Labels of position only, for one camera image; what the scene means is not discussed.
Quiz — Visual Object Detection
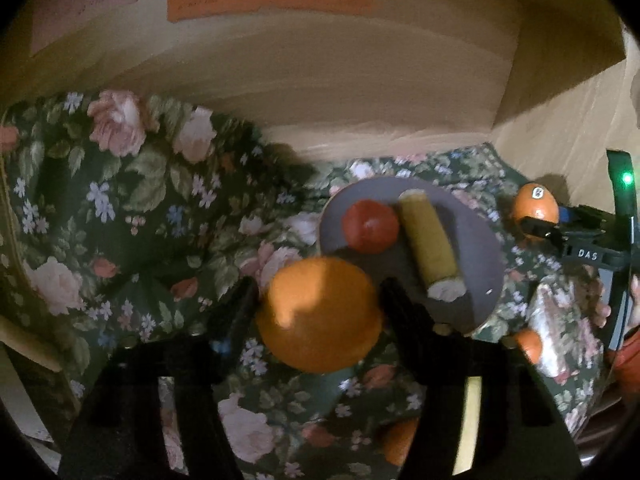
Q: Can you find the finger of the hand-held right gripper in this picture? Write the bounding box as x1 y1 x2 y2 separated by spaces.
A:
520 215 567 257
558 205 620 235

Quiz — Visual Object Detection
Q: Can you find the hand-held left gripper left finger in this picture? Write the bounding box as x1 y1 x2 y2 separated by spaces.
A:
57 277 261 480

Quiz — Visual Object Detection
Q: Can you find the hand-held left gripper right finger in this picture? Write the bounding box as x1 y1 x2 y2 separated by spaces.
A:
381 278 584 480

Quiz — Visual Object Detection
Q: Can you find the orange with sticker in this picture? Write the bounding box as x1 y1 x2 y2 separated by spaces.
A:
511 182 560 242

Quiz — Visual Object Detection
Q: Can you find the large orange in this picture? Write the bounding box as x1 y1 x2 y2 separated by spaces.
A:
255 257 386 374

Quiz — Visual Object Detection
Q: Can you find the grey round plate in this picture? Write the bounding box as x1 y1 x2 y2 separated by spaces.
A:
317 176 505 336

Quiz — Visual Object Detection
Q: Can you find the person's right hand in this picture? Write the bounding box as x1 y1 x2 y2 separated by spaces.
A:
593 274 640 329

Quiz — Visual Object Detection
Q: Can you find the yellow corn cob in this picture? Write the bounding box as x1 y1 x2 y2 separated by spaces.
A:
398 188 467 304

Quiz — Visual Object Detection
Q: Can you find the red tomato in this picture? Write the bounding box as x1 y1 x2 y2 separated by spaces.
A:
342 199 401 255

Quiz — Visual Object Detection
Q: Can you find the flat cardboard sheet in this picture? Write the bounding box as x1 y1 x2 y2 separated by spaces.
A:
492 60 640 211

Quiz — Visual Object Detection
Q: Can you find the small orange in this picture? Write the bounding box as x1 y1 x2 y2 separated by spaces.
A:
516 329 544 365
381 417 422 467

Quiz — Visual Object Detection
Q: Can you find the floral printed cloth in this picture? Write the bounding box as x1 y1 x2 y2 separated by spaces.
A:
0 90 608 480

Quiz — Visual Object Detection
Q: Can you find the pale wooden board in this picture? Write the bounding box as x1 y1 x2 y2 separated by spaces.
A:
0 316 63 373

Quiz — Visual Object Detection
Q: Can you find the pink paper label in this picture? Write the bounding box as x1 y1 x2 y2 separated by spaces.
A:
30 0 141 59

